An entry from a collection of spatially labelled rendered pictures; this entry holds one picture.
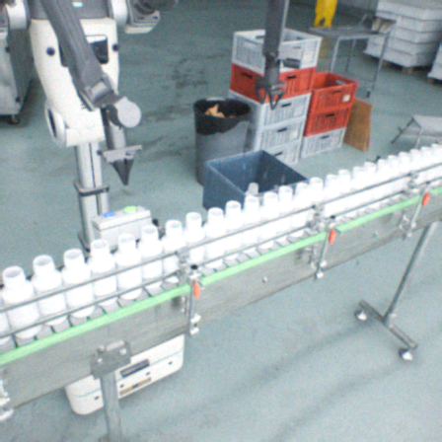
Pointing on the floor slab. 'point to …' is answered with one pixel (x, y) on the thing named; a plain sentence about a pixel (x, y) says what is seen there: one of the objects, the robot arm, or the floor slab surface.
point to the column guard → (325, 13)
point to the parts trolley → (352, 49)
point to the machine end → (15, 72)
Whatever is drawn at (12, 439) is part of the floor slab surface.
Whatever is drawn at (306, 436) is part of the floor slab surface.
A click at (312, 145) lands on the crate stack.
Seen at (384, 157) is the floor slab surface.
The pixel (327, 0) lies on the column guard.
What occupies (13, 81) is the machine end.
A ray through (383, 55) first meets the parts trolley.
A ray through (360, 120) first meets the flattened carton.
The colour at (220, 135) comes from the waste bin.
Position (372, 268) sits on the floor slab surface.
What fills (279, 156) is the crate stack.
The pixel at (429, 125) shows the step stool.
